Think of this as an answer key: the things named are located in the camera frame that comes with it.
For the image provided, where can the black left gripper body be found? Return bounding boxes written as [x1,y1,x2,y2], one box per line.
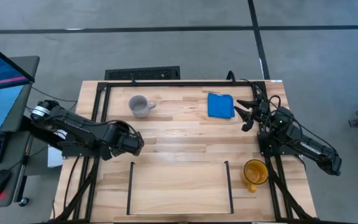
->
[110,121,145,157]

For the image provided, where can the black aluminium table frame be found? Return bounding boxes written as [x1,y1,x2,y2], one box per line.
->
[53,80,316,222]

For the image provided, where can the black cable loop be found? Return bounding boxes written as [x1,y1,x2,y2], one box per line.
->
[226,70,237,85]

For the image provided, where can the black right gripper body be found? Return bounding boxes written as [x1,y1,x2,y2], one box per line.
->
[242,93,279,132]

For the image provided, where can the wooden shelf with black legs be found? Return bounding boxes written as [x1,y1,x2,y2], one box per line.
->
[126,161,235,216]

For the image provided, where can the black monitor mount bar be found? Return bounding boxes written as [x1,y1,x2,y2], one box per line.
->
[19,115,65,150]

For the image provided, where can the black floor vent grille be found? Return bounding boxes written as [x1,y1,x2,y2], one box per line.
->
[104,65,181,81]

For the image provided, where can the thin black cable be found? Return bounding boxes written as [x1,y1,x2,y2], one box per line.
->
[30,86,78,103]

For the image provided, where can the blue folded cloth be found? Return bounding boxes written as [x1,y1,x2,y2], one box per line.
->
[207,92,236,119]

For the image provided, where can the grey floral patterned mug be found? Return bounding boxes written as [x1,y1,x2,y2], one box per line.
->
[128,95,157,119]

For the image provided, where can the grey side desk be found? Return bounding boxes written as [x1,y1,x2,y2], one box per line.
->
[0,55,40,208]

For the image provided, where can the yellow glass mug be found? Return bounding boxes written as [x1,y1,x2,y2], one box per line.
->
[240,159,269,193]

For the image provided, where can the white box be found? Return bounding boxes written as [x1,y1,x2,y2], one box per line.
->
[47,129,68,169]

